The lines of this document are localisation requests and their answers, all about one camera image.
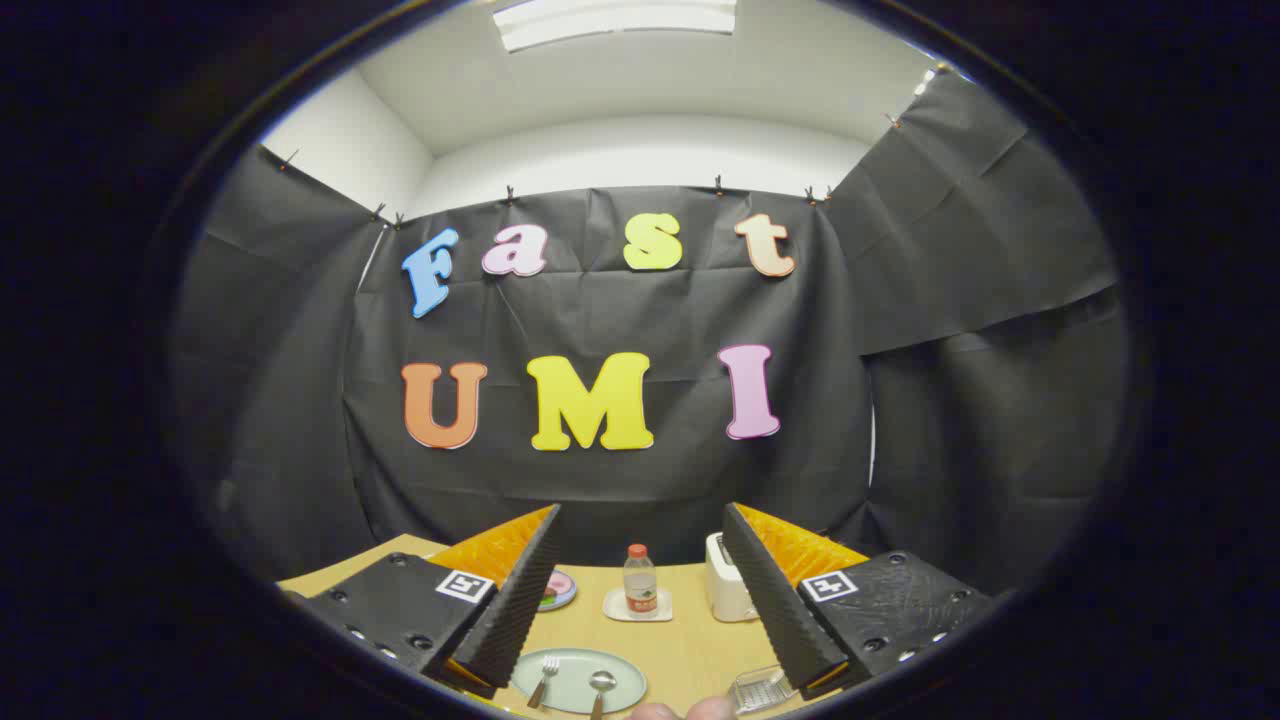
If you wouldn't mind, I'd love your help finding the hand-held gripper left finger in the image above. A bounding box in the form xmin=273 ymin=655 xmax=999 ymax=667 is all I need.
xmin=283 ymin=503 xmax=563 ymax=701

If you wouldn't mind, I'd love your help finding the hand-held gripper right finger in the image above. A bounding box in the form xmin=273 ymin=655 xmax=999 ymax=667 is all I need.
xmin=722 ymin=502 xmax=998 ymax=701

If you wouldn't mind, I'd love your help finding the metal fork wooden handle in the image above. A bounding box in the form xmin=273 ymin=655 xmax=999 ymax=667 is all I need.
xmin=527 ymin=655 xmax=561 ymax=710

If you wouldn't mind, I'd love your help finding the white toaster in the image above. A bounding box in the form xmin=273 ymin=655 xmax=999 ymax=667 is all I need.
xmin=705 ymin=532 xmax=761 ymax=623

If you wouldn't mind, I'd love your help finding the light green plate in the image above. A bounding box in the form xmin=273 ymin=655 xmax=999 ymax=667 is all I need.
xmin=510 ymin=648 xmax=648 ymax=715

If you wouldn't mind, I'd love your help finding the clear plastic container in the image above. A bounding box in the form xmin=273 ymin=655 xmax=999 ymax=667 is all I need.
xmin=730 ymin=665 xmax=798 ymax=715

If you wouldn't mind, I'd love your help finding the white square coaster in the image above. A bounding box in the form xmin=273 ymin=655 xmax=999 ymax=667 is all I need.
xmin=602 ymin=586 xmax=674 ymax=623

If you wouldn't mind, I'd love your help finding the clear water bottle red cap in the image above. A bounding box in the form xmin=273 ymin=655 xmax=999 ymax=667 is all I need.
xmin=623 ymin=544 xmax=659 ymax=617

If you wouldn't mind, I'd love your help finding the black backdrop cloth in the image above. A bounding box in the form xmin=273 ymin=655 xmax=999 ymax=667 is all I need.
xmin=170 ymin=68 xmax=1131 ymax=601

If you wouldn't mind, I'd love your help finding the white ceiling light panel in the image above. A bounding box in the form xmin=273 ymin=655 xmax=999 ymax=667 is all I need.
xmin=492 ymin=0 xmax=739 ymax=53

